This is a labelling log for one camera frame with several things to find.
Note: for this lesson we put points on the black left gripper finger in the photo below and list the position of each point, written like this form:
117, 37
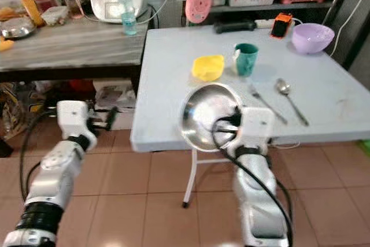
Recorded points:
110, 118

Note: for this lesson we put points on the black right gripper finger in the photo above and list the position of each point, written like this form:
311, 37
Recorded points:
235, 110

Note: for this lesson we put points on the large steel bowl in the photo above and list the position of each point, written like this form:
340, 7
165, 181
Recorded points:
205, 114

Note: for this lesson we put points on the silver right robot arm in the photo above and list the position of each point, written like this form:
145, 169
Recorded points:
260, 201

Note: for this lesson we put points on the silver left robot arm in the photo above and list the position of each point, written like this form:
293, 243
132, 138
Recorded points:
52, 189

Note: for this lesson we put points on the white cardboard box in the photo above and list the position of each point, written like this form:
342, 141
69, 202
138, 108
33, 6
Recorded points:
114, 93

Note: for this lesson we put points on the steel fork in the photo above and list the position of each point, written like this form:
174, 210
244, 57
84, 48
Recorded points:
265, 102

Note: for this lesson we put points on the yellow plastic bowl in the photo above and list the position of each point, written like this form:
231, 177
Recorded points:
208, 67

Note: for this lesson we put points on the teal mug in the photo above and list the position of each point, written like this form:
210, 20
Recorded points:
247, 60

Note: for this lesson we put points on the steel spoon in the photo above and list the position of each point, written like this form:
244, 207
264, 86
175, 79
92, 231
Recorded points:
283, 87

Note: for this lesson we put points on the dark wooden marble-top table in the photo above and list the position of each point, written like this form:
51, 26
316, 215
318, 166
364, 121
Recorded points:
69, 50

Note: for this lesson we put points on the white folding table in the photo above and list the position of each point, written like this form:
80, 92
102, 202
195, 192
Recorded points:
318, 102

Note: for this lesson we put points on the patterned woven bag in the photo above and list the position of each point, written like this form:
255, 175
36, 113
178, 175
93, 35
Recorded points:
14, 111

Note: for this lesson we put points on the orange black phone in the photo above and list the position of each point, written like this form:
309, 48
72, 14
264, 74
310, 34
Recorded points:
281, 25

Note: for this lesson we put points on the purple plastic bowl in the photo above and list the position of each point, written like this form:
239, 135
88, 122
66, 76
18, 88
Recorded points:
313, 37

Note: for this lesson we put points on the clear plastic water bottle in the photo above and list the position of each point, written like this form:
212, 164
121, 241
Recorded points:
126, 10

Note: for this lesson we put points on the pink round device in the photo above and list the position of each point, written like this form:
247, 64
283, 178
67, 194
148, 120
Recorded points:
198, 5

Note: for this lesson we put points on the orange fruit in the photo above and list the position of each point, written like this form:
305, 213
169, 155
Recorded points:
6, 44

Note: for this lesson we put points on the lidded steel bowl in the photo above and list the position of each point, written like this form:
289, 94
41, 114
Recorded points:
17, 27

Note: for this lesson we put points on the green plastic object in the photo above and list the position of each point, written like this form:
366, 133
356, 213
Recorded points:
364, 146

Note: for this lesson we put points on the orange juice bottle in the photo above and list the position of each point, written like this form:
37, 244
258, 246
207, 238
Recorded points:
30, 8

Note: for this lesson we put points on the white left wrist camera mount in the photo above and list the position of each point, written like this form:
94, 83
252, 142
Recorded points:
75, 118

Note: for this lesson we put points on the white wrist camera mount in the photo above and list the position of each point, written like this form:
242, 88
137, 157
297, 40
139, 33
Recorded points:
75, 118
257, 128

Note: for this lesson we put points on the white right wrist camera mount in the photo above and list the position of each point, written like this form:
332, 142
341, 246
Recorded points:
257, 128

